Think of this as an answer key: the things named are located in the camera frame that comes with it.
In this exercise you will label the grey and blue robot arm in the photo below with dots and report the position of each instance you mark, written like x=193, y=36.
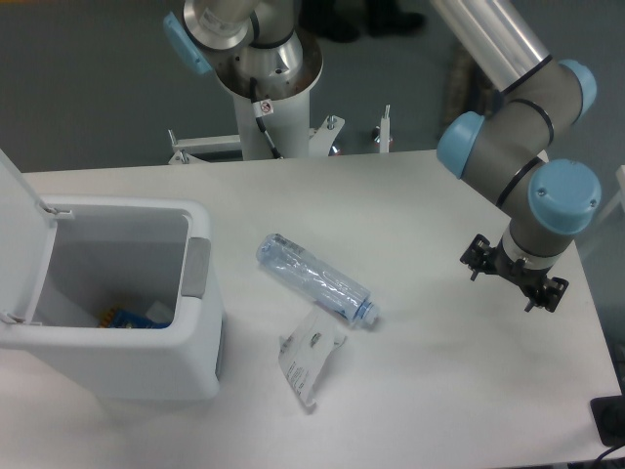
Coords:
x=548, y=203

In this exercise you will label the white trash can lid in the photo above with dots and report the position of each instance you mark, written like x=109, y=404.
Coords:
x=28, y=231

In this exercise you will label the white trash can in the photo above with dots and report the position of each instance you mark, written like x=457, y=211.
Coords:
x=151, y=257

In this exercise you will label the black device at table edge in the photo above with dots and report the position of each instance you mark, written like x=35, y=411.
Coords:
x=608, y=413

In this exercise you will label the white paper wrapper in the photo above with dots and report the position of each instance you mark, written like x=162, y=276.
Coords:
x=304, y=352

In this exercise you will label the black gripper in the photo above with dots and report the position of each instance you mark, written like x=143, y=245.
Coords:
x=542, y=292

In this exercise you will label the clear crushed plastic bottle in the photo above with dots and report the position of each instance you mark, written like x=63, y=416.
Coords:
x=327, y=286

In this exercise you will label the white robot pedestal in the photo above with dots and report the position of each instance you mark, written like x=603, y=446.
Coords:
x=271, y=94

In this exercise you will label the blue and yellow packet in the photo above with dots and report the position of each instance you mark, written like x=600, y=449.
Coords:
x=120, y=318

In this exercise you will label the white frame at right edge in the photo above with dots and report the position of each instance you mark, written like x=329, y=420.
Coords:
x=595, y=236

